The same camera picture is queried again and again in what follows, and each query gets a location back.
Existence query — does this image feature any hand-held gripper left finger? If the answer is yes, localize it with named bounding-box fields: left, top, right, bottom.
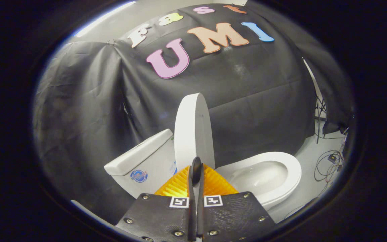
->
left=116, top=164, right=197, bottom=242

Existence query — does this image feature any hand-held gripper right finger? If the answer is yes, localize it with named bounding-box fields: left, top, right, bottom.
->
left=197, top=163, right=276, bottom=242

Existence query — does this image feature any black round lid pull tab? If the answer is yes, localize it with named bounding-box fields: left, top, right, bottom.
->
left=191, top=156, right=202, bottom=184

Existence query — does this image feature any white toilet lid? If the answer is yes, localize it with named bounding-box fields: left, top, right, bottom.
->
left=174, top=93, right=216, bottom=175

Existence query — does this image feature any white ceramic toilet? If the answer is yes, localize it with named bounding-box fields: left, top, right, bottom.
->
left=104, top=129, right=302, bottom=210

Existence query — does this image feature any black backdrop cloth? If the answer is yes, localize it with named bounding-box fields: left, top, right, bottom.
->
left=34, top=3, right=353, bottom=224

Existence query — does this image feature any black tripod stand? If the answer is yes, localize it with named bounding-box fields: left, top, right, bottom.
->
left=314, top=97, right=328, bottom=143

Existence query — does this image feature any coiled black cable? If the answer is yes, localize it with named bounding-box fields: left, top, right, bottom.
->
left=314, top=150, right=345, bottom=184

